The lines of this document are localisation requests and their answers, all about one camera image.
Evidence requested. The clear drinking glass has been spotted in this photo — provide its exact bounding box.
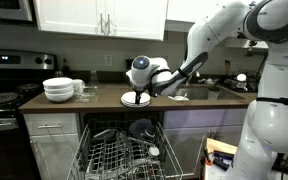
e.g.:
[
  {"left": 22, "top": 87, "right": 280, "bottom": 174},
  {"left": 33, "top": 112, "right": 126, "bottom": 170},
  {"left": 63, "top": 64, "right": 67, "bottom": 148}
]
[{"left": 115, "top": 130, "right": 129, "bottom": 153}]

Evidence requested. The small white dish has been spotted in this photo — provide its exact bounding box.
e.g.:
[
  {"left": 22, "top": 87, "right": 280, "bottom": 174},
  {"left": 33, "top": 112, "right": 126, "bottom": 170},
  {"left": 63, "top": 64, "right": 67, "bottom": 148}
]
[{"left": 148, "top": 146, "right": 161, "bottom": 158}]

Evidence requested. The kitchen sink basin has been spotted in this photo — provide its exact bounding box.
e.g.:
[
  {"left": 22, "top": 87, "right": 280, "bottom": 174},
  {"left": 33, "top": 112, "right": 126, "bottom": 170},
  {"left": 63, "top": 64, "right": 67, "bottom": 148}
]
[{"left": 175, "top": 84, "right": 247, "bottom": 101}]

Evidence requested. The white ceramic bowl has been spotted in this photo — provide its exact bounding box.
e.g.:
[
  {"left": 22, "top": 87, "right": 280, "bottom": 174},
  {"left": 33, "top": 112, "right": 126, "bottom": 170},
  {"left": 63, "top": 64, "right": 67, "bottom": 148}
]
[
  {"left": 42, "top": 77, "right": 74, "bottom": 90},
  {"left": 43, "top": 85, "right": 75, "bottom": 96},
  {"left": 44, "top": 90, "right": 75, "bottom": 103}
]

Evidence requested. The black stove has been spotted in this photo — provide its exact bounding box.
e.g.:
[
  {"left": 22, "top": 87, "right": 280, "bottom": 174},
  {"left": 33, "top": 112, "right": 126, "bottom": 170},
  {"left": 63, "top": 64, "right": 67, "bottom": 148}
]
[{"left": 0, "top": 49, "right": 58, "bottom": 180}]

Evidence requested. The yellow wooden board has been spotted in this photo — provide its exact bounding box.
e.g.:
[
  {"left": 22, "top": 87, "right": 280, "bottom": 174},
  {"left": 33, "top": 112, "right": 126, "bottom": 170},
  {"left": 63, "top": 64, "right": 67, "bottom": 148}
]
[{"left": 205, "top": 137, "right": 239, "bottom": 156}]

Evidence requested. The white sink base cabinet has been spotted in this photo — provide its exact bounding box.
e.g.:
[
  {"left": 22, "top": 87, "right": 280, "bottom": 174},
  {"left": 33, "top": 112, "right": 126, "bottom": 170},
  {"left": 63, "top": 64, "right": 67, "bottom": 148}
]
[{"left": 163, "top": 108, "right": 248, "bottom": 178}]

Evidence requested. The stainless steel microwave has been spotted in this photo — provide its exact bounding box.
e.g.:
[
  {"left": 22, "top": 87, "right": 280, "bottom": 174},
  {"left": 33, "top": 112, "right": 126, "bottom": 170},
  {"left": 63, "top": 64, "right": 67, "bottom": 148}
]
[{"left": 0, "top": 0, "right": 37, "bottom": 24}]

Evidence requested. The clear glass jar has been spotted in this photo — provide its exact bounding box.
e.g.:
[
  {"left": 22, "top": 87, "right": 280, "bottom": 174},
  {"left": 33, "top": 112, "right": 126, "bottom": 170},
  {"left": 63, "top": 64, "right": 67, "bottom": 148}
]
[{"left": 89, "top": 69, "right": 99, "bottom": 88}]

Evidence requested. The white dinner plate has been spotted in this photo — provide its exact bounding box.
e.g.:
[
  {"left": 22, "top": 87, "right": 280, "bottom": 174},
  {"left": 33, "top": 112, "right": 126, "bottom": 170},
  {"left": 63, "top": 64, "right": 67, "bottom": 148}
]
[
  {"left": 121, "top": 101, "right": 151, "bottom": 108},
  {"left": 120, "top": 99, "right": 151, "bottom": 107},
  {"left": 120, "top": 91, "right": 151, "bottom": 105}
]

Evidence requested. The black countertop dish rack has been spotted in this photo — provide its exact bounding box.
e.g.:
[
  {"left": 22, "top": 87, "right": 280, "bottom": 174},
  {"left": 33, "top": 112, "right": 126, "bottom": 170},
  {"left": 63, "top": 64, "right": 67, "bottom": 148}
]
[{"left": 223, "top": 69, "right": 260, "bottom": 93}]

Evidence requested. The black bowl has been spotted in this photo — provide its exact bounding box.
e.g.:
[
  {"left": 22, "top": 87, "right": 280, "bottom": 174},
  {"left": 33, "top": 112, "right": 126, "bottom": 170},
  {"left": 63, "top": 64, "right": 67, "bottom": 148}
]
[{"left": 128, "top": 118, "right": 157, "bottom": 141}]

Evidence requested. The wire dishwasher rack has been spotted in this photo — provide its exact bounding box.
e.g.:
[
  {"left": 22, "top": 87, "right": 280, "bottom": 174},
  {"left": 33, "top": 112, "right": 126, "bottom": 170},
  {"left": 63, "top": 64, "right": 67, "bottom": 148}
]
[{"left": 66, "top": 121, "right": 184, "bottom": 180}]

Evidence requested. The white wall outlet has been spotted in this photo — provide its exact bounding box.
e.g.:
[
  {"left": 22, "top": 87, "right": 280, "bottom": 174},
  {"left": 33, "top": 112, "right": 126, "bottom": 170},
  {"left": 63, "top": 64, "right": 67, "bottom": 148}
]
[{"left": 104, "top": 53, "right": 113, "bottom": 67}]

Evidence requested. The clear glass dish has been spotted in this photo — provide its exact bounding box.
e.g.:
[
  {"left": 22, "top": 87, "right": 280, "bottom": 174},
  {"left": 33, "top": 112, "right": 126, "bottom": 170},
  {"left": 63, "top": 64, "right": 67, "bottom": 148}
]
[{"left": 74, "top": 85, "right": 100, "bottom": 103}]

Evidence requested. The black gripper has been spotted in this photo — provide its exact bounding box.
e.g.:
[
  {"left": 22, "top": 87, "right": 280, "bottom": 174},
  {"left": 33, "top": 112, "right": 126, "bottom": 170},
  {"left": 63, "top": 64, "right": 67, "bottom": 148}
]
[{"left": 132, "top": 87, "right": 146, "bottom": 105}]

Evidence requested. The white ceramic mug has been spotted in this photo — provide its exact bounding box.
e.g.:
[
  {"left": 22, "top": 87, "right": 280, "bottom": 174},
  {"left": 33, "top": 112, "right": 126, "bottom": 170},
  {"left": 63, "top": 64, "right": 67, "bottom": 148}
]
[{"left": 72, "top": 78, "right": 86, "bottom": 95}]

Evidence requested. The white base cabinet with drawer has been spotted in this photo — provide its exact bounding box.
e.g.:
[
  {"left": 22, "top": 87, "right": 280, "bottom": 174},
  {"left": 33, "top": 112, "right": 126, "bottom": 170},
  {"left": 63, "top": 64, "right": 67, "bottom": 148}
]
[{"left": 23, "top": 112, "right": 82, "bottom": 180}]

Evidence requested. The black plastic container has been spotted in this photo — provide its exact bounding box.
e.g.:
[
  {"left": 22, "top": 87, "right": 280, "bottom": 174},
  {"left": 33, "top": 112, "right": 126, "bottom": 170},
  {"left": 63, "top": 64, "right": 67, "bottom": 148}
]
[{"left": 91, "top": 128, "right": 119, "bottom": 145}]

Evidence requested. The dark glass bottle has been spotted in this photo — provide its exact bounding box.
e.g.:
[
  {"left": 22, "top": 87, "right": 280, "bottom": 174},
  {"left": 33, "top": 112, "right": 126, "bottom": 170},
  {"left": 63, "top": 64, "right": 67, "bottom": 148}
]
[{"left": 62, "top": 58, "right": 71, "bottom": 76}]

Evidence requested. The robot mounting table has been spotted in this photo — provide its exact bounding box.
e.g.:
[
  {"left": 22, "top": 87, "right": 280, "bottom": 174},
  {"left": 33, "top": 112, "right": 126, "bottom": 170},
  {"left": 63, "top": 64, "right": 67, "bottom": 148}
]
[{"left": 203, "top": 137, "right": 288, "bottom": 180}]

